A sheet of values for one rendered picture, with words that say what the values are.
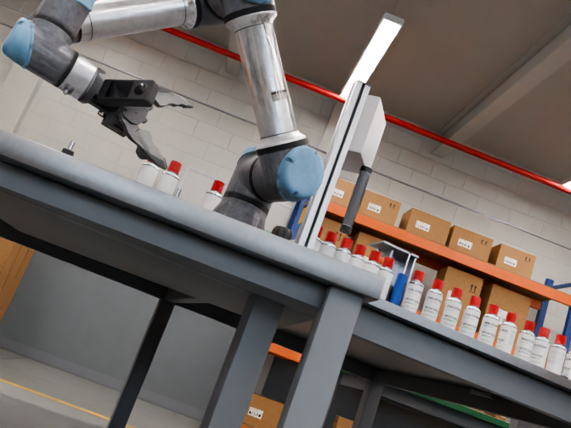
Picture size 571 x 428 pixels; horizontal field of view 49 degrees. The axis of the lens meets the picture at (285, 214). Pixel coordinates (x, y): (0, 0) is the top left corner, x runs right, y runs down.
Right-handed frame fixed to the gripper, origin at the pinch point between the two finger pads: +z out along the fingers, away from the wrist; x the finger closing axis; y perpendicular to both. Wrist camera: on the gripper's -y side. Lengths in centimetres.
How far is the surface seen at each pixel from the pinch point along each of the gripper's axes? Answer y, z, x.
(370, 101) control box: 16, 55, -52
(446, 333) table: -25, 59, 19
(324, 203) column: 22, 54, -18
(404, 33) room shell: 225, 235, -317
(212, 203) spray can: 45, 33, -10
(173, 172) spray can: 49, 20, -14
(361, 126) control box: 17, 56, -43
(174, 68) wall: 458, 136, -302
